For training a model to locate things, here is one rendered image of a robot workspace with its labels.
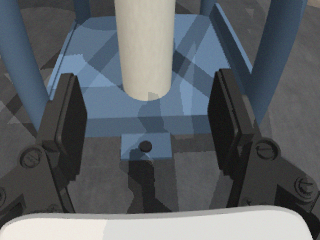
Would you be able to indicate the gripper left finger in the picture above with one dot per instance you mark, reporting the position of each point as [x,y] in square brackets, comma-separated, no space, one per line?
[52,162]

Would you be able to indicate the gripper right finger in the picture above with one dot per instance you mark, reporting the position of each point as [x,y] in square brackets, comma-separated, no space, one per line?
[242,151]

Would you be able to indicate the white ceramic bottle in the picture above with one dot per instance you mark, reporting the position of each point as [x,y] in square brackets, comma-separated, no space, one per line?
[145,30]

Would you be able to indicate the blue shelving unit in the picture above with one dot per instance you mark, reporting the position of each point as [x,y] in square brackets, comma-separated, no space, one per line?
[203,44]

